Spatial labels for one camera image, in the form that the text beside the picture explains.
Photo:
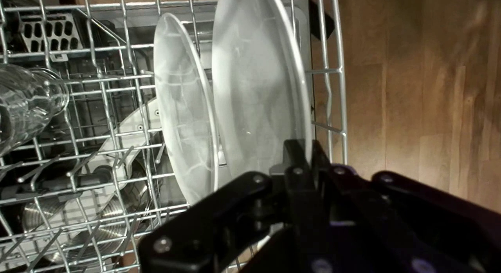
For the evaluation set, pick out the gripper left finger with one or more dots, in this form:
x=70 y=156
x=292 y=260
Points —
x=203 y=226

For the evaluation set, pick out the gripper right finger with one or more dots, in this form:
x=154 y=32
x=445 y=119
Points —
x=430 y=218

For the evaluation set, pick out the large white translucent plate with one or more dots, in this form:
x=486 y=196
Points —
x=254 y=89

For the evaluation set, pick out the small white translucent plate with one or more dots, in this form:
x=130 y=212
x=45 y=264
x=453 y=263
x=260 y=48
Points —
x=184 y=108

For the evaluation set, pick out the dishwasher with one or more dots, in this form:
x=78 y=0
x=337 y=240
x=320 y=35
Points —
x=129 y=24

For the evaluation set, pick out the clear drinking glass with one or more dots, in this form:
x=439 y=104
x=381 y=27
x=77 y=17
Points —
x=23 y=100

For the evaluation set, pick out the grey slotted basket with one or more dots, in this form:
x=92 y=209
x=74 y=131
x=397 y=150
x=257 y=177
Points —
x=51 y=32

